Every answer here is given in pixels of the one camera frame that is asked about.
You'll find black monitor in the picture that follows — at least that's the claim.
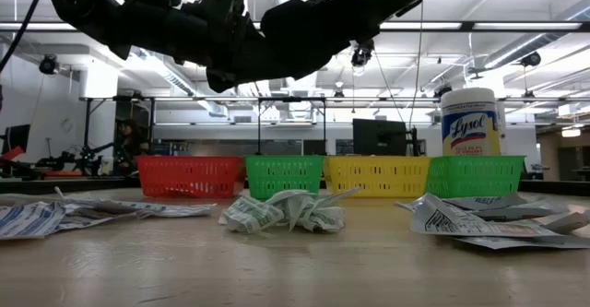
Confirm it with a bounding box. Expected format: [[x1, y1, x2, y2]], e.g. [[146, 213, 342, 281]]
[[352, 118, 408, 157]]

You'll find black distant workstation frame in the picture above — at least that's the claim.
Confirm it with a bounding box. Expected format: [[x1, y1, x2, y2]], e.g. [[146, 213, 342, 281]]
[[77, 94, 329, 157]]

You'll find black mounted camera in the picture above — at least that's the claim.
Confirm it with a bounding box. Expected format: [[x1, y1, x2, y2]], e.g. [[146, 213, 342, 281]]
[[38, 53, 60, 76], [519, 51, 543, 68]]

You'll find black overhead beam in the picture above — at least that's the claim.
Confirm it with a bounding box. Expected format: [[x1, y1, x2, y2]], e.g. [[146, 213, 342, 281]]
[[0, 19, 590, 33]]

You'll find person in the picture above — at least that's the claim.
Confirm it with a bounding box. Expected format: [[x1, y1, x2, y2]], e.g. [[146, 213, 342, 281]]
[[115, 118, 152, 175]]

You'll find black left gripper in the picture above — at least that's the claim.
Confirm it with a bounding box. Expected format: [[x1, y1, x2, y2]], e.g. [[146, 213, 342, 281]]
[[182, 0, 291, 94]]

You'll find black aluminium table frame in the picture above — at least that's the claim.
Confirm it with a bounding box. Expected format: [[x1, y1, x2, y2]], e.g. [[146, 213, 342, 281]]
[[0, 176, 590, 197]]

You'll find black overhead camera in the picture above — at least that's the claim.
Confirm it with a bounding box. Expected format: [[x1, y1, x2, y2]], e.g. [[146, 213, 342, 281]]
[[349, 39, 375, 68]]

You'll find black hanging cable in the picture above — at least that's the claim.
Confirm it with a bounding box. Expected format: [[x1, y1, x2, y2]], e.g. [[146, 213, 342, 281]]
[[0, 0, 50, 74]]

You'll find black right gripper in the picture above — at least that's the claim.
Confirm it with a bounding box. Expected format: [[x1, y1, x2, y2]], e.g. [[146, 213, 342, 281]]
[[261, 0, 397, 78]]

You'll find yellow plastic basket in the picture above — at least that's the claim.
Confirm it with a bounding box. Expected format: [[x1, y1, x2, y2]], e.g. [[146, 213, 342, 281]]
[[324, 155, 432, 199]]

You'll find red plastic basket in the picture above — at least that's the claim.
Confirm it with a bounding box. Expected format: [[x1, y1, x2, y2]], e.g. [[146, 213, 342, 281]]
[[135, 155, 245, 200]]

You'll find green plastic basket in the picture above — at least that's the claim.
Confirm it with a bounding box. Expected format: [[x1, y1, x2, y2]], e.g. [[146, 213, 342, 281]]
[[424, 155, 525, 199], [242, 155, 327, 201]]

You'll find yellow Lysol wipes canister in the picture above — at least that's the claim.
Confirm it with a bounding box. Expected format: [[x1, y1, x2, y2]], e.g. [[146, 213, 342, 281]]
[[440, 87, 502, 158]]

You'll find red distant object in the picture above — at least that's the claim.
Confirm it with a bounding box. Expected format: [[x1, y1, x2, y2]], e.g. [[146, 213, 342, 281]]
[[0, 145, 30, 166]]

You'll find blue striped bandage packet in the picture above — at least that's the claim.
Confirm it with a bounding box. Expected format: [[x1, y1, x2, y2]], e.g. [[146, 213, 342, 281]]
[[0, 200, 68, 242], [53, 186, 139, 232], [133, 201, 218, 219]]

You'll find dark distant monitor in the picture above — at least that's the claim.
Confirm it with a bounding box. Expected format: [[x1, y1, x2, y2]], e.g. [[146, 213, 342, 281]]
[[0, 123, 31, 156]]

